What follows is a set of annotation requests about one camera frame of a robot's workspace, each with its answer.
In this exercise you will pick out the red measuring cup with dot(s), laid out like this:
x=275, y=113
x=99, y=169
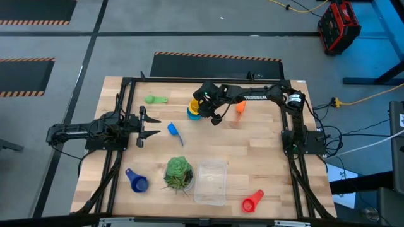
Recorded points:
x=248, y=205

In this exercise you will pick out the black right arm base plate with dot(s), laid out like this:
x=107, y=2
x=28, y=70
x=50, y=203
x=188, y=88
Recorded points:
x=285, y=138

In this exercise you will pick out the green measuring cup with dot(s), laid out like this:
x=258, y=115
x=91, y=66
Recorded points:
x=154, y=100

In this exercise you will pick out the black bar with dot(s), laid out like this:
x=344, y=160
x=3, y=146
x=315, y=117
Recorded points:
x=360, y=184

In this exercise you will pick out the clear plastic basket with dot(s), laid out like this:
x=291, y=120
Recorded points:
x=211, y=183

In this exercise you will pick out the blue black desk frame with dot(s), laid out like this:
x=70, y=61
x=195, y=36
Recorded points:
x=386, y=19

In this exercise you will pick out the black hazard-striped floor mat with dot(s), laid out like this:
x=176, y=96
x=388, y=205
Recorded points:
x=22, y=77
x=268, y=69
x=34, y=11

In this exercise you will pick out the black aluminium table frame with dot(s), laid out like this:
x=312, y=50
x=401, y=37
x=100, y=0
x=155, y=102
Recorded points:
x=189, y=80

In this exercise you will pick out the orange measuring cup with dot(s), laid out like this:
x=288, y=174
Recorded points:
x=240, y=106

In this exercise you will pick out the teal measuring cup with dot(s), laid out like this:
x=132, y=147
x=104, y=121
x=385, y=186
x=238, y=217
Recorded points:
x=192, y=117

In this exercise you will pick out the dark grey cabinet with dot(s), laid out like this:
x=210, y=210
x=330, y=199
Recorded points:
x=398, y=142

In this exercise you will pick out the grey desk foot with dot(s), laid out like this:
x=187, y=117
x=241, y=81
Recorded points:
x=11, y=145

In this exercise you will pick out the white paper sheet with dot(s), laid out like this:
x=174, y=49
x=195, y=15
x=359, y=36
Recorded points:
x=339, y=176

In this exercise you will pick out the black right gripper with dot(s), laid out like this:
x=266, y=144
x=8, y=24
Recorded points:
x=205, y=94

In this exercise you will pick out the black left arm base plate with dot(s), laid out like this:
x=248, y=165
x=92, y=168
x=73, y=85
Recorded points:
x=94, y=145

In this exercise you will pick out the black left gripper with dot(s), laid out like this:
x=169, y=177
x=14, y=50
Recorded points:
x=141, y=126

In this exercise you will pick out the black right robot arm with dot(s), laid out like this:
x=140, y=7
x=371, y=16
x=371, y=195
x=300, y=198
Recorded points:
x=255, y=97

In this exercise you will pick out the dark blue measuring cup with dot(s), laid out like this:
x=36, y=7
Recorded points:
x=139, y=184

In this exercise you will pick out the dark grey box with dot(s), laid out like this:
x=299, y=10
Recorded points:
x=391, y=208

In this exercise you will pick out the silver black edge rail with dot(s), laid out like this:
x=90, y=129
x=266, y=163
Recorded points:
x=202, y=222

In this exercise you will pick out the red black tool box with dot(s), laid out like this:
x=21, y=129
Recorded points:
x=339, y=26

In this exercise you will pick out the grey round caster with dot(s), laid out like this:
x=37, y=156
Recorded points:
x=369, y=213

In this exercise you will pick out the green succulent plant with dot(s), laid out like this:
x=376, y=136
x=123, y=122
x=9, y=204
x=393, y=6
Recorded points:
x=177, y=168

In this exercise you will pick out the white triangle-patterned plant pot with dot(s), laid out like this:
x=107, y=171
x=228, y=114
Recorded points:
x=191, y=185

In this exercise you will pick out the light blue measuring cup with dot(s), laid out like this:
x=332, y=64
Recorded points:
x=172, y=129

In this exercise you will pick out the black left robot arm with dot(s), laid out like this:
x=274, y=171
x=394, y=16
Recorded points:
x=79, y=130

